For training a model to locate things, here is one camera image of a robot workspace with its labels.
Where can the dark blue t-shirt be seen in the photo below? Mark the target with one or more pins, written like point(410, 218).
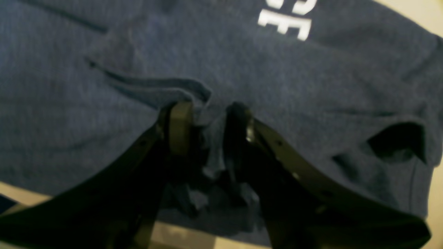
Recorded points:
point(353, 86)

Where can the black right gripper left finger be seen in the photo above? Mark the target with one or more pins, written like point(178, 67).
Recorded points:
point(116, 208)

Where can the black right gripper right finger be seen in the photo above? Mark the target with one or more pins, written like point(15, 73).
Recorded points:
point(302, 207)

